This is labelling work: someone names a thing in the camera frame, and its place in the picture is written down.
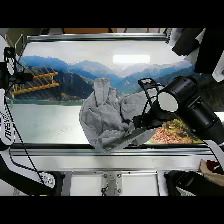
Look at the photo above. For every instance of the silver frame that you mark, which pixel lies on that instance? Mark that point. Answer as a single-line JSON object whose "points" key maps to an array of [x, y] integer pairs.
{"points": [[116, 160]]}

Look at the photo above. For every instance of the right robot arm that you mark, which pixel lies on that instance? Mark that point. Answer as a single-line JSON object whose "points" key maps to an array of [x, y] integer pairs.
{"points": [[196, 106]]}

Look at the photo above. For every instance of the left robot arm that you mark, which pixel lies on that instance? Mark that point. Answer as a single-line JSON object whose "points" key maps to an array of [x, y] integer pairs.
{"points": [[6, 130]]}

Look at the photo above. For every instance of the grey garment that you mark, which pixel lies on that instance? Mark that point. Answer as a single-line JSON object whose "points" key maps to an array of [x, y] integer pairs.
{"points": [[103, 123]]}

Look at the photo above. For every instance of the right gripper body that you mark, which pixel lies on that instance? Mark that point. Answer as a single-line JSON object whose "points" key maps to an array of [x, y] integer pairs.
{"points": [[151, 120]]}

